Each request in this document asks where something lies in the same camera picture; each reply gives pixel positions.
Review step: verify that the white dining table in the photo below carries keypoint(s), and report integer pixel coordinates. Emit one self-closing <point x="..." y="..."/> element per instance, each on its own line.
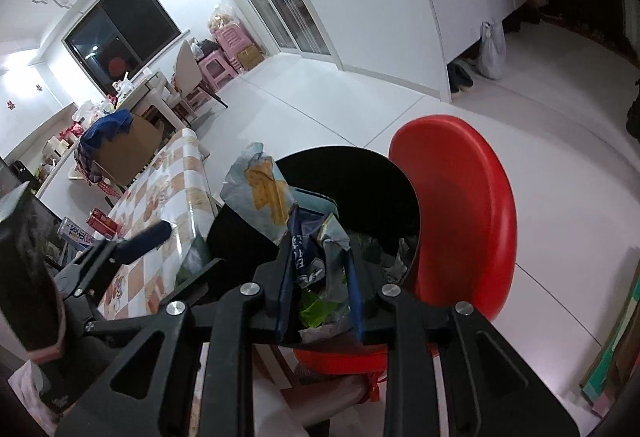
<point x="149" y="94"/>

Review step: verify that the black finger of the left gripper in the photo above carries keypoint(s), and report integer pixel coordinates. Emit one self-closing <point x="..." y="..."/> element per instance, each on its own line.
<point x="144" y="242"/>

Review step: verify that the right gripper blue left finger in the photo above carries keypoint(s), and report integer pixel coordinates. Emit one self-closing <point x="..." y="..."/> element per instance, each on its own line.
<point x="275" y="321"/>

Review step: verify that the green plastic bag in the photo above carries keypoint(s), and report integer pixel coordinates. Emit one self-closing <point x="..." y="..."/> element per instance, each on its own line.
<point x="317" y="311"/>

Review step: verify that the blue cloth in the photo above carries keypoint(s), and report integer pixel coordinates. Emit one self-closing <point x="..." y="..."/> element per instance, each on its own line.
<point x="106" y="128"/>

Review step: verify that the red plastic stool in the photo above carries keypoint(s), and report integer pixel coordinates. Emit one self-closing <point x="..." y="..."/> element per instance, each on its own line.
<point x="438" y="203"/>

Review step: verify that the pink plastic stools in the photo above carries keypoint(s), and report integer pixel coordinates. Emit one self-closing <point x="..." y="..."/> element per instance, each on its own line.
<point x="223" y="62"/>

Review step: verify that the beige dining chair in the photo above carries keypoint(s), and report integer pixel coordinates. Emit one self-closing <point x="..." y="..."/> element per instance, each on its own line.
<point x="190" y="81"/>

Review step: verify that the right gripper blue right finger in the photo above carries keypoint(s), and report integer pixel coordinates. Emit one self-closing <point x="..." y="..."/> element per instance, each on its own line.
<point x="364" y="282"/>

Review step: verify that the dark window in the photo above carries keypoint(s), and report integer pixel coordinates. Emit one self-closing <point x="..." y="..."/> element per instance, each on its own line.
<point x="117" y="38"/>

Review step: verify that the red gift box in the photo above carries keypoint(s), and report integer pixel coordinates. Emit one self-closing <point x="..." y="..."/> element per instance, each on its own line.
<point x="102" y="224"/>

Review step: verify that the blue white drink carton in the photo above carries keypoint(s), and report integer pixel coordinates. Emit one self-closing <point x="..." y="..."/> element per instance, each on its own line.
<point x="75" y="235"/>

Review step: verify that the black round trash bin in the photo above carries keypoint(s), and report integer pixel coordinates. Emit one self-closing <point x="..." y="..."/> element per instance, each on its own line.
<point x="237" y="250"/>

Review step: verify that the cardboard box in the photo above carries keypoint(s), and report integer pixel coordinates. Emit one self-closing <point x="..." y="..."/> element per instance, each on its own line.
<point x="126" y="155"/>

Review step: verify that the white plastic bag on floor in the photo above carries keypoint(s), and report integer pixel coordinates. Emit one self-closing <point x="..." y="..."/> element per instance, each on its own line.
<point x="491" y="59"/>

